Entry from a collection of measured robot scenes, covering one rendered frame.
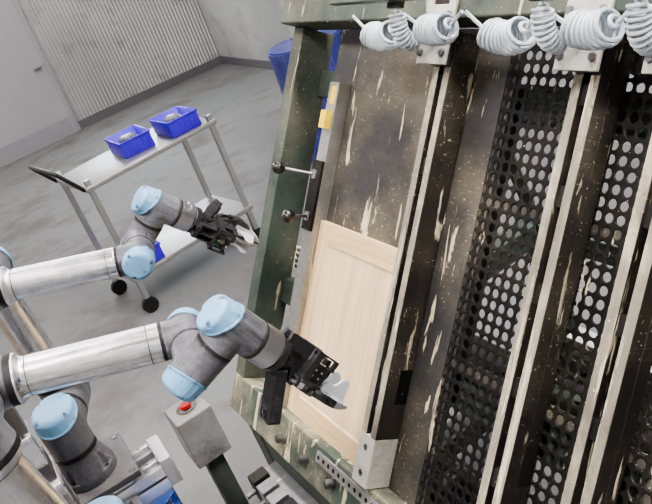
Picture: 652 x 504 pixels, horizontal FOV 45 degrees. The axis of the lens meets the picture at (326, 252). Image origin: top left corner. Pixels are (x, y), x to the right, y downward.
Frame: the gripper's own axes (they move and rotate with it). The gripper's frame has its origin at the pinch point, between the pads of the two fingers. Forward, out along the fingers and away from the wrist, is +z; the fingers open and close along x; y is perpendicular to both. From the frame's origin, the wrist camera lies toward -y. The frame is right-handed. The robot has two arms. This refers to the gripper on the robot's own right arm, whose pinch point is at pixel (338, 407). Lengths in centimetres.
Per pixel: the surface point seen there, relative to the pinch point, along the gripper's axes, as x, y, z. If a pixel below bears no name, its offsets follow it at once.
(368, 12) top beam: 55, 81, -19
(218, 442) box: 86, -37, 39
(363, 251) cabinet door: 47, 33, 16
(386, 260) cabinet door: 37, 33, 16
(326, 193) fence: 71, 42, 10
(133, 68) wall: 1061, 157, 178
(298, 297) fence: 71, 14, 23
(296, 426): 57, -16, 38
